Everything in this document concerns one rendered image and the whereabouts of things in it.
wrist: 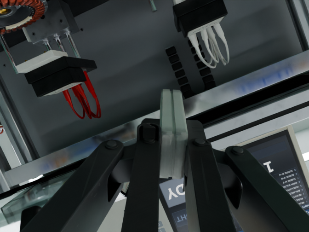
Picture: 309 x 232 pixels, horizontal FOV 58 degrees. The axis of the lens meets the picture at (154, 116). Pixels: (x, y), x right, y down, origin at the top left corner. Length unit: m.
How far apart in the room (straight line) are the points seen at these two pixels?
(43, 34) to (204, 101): 0.30
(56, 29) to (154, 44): 0.21
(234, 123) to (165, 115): 0.32
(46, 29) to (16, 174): 0.26
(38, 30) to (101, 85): 0.18
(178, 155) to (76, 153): 0.37
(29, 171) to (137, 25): 0.36
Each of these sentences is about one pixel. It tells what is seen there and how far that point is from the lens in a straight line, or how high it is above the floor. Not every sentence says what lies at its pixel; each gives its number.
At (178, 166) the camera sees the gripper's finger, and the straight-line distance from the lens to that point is 0.16.
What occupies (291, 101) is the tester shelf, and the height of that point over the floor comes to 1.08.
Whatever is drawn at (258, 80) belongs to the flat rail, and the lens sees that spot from 0.47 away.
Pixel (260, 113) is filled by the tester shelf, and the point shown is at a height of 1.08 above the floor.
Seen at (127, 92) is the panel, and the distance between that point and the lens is 0.62.
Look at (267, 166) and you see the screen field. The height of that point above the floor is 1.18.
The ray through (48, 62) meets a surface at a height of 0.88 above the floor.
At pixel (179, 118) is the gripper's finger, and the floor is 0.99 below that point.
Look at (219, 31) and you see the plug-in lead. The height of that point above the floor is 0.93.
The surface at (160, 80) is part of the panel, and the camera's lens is 0.61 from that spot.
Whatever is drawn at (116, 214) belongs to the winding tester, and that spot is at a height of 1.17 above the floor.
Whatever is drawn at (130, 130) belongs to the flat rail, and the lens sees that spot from 0.47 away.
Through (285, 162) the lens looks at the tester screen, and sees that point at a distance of 0.55.
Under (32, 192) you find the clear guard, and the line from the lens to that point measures 0.26.
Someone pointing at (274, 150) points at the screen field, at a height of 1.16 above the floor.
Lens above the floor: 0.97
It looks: 6 degrees up
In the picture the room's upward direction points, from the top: 157 degrees clockwise
